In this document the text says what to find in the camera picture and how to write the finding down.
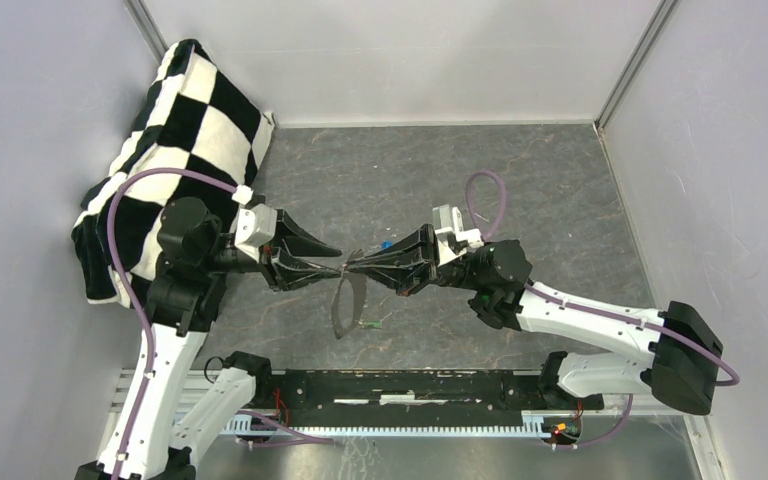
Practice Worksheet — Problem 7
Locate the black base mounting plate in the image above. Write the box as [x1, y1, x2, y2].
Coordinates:
[210, 368, 605, 429]

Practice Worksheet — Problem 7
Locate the black white checkered blanket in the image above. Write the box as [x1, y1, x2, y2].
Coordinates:
[71, 39, 275, 307]

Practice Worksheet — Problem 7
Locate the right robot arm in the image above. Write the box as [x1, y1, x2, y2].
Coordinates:
[346, 225, 739, 415]

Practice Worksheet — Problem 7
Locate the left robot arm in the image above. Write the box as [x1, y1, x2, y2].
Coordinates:
[75, 197, 342, 479]

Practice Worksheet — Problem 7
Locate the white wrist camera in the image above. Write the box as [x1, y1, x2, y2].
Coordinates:
[232, 204, 278, 258]
[432, 204, 484, 266]

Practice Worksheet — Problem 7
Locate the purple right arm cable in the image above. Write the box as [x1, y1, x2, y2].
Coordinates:
[464, 170, 742, 451]

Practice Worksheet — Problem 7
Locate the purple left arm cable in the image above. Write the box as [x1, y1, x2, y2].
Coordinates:
[106, 167, 336, 480]

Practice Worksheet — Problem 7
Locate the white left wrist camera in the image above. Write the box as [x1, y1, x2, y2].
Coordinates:
[232, 204, 278, 258]

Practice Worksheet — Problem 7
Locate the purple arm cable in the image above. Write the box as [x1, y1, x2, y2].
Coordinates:
[464, 170, 742, 451]
[106, 167, 336, 480]

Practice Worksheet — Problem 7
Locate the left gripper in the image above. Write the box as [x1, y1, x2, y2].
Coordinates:
[203, 206, 342, 290]

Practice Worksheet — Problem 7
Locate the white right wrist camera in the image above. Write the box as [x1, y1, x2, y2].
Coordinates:
[432, 204, 484, 266]

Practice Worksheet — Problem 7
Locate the white slotted cable duct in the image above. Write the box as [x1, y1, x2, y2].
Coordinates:
[220, 414, 550, 440]

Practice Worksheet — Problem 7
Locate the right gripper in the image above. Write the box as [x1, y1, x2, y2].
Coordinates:
[346, 224, 486, 298]

